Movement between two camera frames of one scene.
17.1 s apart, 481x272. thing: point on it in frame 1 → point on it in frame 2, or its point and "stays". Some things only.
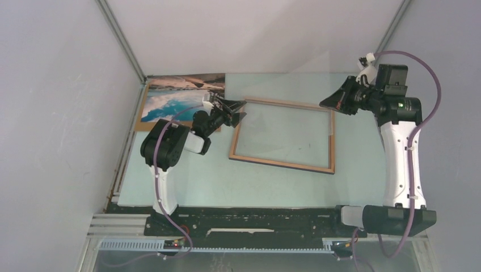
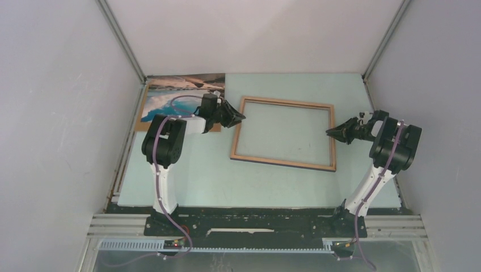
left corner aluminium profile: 121,38 stays
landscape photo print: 167,95 stays
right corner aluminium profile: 391,28 stays
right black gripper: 340,100 → 342,132
